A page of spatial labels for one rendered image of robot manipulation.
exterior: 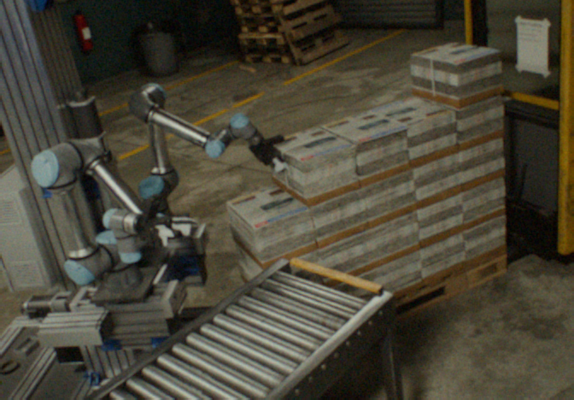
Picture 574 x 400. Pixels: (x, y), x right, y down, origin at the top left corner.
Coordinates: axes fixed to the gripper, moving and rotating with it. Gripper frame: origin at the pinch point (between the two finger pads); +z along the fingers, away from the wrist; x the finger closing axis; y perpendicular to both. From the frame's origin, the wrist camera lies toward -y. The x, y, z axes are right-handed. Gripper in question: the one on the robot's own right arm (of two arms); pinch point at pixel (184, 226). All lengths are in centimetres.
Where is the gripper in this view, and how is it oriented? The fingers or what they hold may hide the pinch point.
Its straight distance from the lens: 210.2
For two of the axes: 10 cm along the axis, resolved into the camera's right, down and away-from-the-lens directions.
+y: 0.8, 9.5, 3.0
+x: -5.5, 2.9, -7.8
